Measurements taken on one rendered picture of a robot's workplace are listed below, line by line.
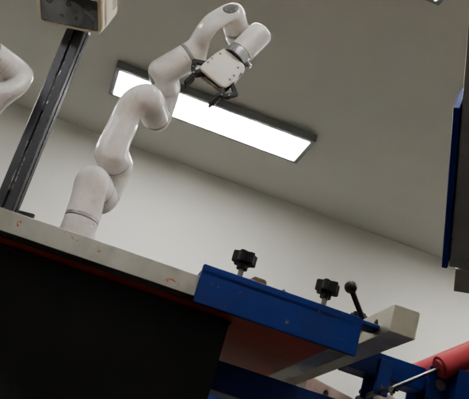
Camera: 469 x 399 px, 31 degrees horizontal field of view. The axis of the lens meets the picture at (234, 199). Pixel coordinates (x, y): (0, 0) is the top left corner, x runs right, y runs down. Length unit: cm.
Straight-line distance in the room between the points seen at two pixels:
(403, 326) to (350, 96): 326
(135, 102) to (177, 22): 213
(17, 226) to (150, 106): 105
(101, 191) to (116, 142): 15
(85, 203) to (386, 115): 276
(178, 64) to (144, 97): 16
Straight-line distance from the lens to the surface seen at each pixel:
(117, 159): 239
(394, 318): 151
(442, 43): 417
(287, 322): 147
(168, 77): 249
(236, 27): 253
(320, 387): 222
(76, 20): 258
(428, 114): 471
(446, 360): 183
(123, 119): 242
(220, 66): 245
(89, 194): 232
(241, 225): 596
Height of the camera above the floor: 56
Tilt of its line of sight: 23 degrees up
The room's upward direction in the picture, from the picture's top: 16 degrees clockwise
